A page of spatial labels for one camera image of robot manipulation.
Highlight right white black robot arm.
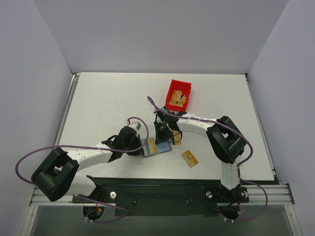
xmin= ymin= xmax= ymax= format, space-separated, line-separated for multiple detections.
xmin=154 ymin=107 xmax=246 ymax=201

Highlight gold card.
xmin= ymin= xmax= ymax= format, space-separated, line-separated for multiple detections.
xmin=171 ymin=130 xmax=182 ymax=145
xmin=145 ymin=137 xmax=158 ymax=156
xmin=181 ymin=150 xmax=199 ymax=168

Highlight aluminium table frame rail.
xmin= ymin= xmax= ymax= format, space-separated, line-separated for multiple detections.
xmin=20 ymin=73 xmax=80 ymax=236

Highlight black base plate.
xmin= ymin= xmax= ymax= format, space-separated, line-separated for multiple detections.
xmin=85 ymin=177 xmax=249 ymax=216

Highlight red plastic bin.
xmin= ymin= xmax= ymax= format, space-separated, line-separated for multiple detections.
xmin=165 ymin=80 xmax=191 ymax=112

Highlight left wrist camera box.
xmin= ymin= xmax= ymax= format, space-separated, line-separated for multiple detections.
xmin=126 ymin=120 xmax=141 ymax=132

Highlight gold cards in bin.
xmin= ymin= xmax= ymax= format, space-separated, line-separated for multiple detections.
xmin=169 ymin=90 xmax=186 ymax=107

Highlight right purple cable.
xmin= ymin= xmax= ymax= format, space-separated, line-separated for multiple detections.
xmin=147 ymin=95 xmax=269 ymax=224

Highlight grey card holder wallet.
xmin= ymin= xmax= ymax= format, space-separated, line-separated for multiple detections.
xmin=142 ymin=141 xmax=172 ymax=158

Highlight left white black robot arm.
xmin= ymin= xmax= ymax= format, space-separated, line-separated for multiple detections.
xmin=31 ymin=122 xmax=143 ymax=203

